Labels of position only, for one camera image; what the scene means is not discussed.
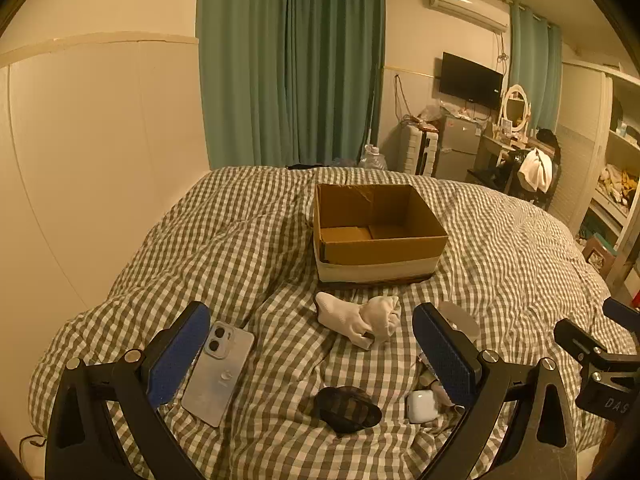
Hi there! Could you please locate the white open wardrobe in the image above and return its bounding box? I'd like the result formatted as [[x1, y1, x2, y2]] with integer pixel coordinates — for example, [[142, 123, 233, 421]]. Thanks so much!
[[550, 60, 640, 306]]

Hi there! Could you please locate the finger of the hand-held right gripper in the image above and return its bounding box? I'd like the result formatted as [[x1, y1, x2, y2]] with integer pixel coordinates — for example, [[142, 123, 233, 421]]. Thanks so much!
[[602, 297, 640, 333], [554, 318, 608, 361]]

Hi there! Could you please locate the narrow green curtain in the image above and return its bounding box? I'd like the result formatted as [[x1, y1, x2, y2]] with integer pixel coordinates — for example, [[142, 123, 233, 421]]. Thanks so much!
[[509, 0, 563, 133]]

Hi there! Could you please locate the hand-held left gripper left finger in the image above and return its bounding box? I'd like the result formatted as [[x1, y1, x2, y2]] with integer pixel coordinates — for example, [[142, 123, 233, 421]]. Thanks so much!
[[45, 301, 211, 480]]

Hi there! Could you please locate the white earbuds case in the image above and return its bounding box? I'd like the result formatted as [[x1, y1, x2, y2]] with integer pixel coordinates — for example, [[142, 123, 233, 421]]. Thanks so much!
[[405, 389, 441, 425]]

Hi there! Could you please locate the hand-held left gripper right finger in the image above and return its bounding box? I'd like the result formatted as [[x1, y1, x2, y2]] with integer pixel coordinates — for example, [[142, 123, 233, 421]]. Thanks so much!
[[412, 302, 578, 480]]

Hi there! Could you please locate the brown cardboard box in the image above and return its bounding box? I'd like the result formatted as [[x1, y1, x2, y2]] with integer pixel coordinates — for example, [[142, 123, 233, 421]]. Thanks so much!
[[313, 182, 449, 288]]

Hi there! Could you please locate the white sock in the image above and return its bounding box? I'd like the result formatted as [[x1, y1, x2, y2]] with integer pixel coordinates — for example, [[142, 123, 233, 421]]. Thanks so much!
[[315, 291, 374, 352], [357, 296, 401, 343]]

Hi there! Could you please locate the crumpled plastic bag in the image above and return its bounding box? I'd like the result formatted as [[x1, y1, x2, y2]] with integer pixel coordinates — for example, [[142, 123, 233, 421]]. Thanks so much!
[[417, 104, 444, 127]]

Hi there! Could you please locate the green checked blanket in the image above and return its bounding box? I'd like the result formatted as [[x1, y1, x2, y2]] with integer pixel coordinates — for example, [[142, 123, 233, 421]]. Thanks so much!
[[27, 165, 640, 480]]

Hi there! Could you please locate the white oval mirror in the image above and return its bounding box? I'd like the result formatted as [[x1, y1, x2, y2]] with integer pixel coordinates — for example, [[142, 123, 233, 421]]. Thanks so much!
[[500, 84, 532, 133]]

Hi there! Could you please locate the white air conditioner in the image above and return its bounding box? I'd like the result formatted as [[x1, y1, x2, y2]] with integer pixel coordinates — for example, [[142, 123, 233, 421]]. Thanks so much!
[[426, 0, 509, 33]]

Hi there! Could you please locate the white suitcase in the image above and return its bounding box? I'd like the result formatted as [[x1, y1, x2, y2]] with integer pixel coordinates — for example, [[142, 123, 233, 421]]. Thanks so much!
[[402, 125, 440, 177]]

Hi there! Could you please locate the wide green curtain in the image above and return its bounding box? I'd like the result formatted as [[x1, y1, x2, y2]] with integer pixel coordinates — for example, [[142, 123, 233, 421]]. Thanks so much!
[[196, 0, 387, 171]]

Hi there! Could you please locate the silver smartphone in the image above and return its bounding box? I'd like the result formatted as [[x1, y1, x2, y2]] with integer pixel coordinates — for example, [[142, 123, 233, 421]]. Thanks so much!
[[181, 321, 255, 428]]

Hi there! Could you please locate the grey mini fridge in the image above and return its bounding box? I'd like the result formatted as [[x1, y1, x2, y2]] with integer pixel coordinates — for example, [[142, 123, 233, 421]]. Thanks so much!
[[434, 112, 483, 181]]

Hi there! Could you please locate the light dressing desk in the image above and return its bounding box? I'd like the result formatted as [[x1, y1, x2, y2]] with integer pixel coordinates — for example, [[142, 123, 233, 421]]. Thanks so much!
[[467, 132, 531, 191]]

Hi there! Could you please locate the hanging wall cable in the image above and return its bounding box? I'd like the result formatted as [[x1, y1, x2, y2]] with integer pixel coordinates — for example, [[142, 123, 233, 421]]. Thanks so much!
[[393, 74, 408, 122]]

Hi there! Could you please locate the white cloth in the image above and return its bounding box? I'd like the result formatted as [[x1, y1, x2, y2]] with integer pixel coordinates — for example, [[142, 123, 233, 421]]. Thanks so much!
[[517, 149, 553, 192]]

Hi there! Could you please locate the small wooden stool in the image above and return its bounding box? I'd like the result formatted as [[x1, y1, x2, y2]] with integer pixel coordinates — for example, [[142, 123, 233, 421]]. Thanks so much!
[[582, 237, 618, 276]]

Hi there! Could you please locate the small white tube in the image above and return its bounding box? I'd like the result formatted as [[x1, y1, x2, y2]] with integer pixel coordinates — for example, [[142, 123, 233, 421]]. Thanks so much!
[[418, 357, 463, 413]]

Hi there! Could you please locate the white tape roll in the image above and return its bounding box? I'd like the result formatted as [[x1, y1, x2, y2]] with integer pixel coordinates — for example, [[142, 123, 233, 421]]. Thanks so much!
[[439, 301, 478, 343]]

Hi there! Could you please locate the dark chair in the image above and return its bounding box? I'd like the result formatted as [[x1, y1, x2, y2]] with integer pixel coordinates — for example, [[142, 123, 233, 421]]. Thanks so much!
[[505, 129, 563, 208]]

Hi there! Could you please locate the large clear water bottle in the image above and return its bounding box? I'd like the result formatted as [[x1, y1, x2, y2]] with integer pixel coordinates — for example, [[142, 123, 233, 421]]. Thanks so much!
[[358, 144, 387, 171]]

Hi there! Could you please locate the black wall television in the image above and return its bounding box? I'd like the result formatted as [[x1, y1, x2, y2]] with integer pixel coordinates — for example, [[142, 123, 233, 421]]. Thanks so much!
[[440, 52, 504, 111]]

